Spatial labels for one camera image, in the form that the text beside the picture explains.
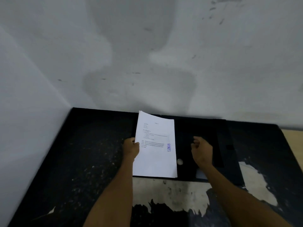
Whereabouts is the person's right hand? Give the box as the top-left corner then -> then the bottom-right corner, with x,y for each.
191,136 -> 213,169

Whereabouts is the person's left hand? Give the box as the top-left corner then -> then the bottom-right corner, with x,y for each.
122,137 -> 140,160

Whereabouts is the white printed paper stack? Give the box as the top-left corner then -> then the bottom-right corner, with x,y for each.
132,111 -> 178,178

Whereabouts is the person's right forearm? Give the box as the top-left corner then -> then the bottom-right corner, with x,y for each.
198,162 -> 295,227

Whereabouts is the person's left forearm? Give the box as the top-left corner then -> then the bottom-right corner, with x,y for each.
83,155 -> 137,227

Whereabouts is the black open folder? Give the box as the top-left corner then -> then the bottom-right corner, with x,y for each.
131,113 -> 245,187

